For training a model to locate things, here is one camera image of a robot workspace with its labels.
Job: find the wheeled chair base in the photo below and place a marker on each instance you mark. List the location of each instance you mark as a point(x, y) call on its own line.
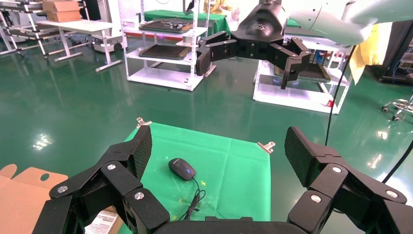
point(400, 106)

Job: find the closed brown cardboard carton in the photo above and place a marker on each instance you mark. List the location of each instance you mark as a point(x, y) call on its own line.
point(61, 11)

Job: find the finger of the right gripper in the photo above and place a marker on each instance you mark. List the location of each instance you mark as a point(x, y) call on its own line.
point(216, 48)
point(290, 58)

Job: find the white printed instruction sheet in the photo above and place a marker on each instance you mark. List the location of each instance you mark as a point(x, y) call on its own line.
point(101, 223)

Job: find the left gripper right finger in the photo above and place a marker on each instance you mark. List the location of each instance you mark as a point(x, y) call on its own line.
point(338, 190)

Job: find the open brown cardboard box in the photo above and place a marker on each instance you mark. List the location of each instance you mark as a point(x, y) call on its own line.
point(19, 200)

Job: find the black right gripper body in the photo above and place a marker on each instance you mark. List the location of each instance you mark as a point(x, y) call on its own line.
point(261, 29)

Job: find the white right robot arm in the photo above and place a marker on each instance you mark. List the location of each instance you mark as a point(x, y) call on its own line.
point(338, 19)

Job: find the black equipment rack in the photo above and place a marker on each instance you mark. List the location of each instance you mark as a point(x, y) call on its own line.
point(400, 48)

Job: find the black tray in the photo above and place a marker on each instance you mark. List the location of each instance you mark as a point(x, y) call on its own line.
point(314, 72)
point(164, 27)
point(163, 52)

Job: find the aluminium frame rack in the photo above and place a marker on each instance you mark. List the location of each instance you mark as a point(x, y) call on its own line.
point(29, 30)

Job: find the table with green cover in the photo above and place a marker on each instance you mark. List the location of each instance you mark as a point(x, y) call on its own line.
point(213, 21)

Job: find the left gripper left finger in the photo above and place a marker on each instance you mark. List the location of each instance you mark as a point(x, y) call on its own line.
point(106, 187)

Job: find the white wheeled machine base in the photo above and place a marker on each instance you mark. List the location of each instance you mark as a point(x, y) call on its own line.
point(108, 43)

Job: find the green table cloth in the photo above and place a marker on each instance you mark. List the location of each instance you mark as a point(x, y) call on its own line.
point(226, 181)

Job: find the white metal shelf rack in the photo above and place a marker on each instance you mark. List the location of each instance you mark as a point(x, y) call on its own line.
point(290, 95)
point(161, 76)

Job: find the white table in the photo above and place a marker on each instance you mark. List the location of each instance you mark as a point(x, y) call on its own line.
point(80, 26)

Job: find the yellow cloth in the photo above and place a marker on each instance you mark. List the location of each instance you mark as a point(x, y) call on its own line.
point(371, 48)

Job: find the person in yellow clothing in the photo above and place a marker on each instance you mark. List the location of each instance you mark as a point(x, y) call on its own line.
point(222, 6)

